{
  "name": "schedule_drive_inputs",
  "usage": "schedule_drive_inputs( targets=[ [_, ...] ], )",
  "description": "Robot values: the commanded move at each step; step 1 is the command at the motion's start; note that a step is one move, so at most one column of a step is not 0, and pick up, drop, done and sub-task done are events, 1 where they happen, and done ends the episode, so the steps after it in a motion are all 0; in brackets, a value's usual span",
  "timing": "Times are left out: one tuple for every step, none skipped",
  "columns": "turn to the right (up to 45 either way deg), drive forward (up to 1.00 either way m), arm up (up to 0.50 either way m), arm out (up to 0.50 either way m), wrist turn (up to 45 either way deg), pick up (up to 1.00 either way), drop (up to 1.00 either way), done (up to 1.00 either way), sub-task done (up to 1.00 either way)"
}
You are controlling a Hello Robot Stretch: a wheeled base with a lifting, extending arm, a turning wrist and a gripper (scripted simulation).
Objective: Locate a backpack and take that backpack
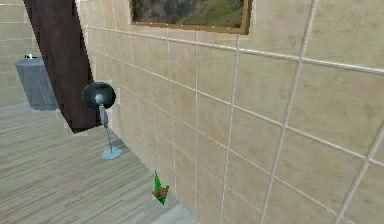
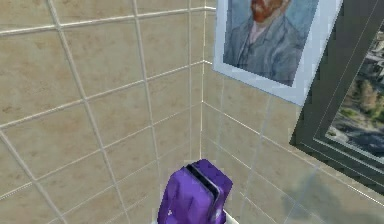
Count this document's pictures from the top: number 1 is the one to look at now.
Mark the green pointed plant shape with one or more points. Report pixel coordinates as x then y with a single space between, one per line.
160 190

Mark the gold framed landscape picture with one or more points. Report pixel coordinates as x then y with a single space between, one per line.
190 11

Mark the grey pedestal sink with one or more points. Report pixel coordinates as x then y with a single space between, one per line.
35 83

